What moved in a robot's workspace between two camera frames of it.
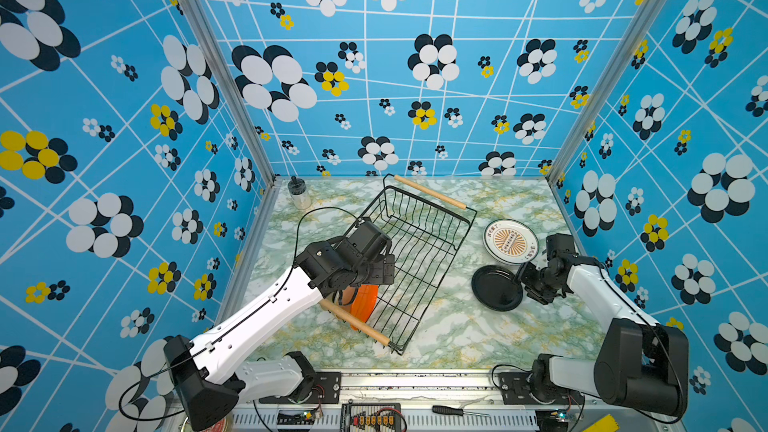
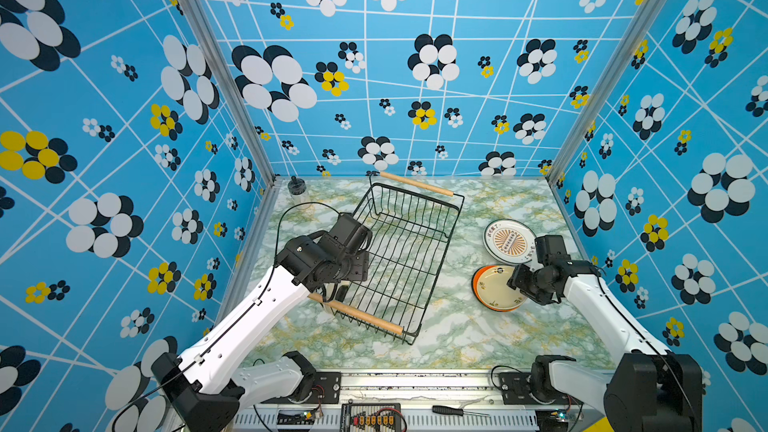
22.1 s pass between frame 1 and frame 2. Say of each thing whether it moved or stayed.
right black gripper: stayed
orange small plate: moved
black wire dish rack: moved
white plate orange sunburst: stayed
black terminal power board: stayed
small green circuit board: stayed
